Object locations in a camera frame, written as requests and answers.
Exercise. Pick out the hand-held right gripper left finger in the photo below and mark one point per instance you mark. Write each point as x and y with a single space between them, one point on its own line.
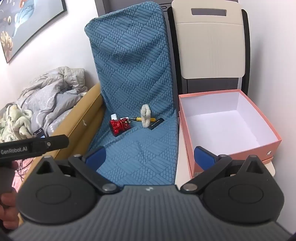
96 157

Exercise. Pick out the pink cloth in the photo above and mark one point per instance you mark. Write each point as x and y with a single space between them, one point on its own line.
22 180

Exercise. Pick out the wall poster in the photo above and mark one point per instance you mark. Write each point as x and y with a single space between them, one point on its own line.
25 25

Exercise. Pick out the small black device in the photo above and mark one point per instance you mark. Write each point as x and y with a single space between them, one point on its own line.
38 134

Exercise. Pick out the tan bed frame board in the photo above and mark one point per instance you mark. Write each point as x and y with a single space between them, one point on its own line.
78 120

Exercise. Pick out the white plush toy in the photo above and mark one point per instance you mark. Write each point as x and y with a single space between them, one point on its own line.
145 115

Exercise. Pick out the pink cardboard box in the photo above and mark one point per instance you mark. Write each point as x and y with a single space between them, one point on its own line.
222 122

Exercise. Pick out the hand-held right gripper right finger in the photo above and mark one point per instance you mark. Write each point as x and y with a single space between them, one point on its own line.
203 156

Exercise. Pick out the grey quilt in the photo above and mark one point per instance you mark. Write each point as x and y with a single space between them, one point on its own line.
53 97

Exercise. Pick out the red lion figurine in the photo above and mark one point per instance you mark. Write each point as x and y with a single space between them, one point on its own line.
119 126

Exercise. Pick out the white charger block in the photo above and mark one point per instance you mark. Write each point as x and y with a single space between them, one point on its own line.
114 117

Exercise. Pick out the beige chair seat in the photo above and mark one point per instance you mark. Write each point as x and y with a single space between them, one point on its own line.
208 41

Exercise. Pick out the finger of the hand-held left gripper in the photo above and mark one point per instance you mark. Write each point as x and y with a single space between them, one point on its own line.
54 142

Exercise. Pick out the person's left hand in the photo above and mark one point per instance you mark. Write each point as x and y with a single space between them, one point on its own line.
7 205

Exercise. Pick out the green fleece blanket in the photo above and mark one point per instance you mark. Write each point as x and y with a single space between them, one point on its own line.
13 122

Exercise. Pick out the blue textured chair cover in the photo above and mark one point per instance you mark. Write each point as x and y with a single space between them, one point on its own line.
131 69

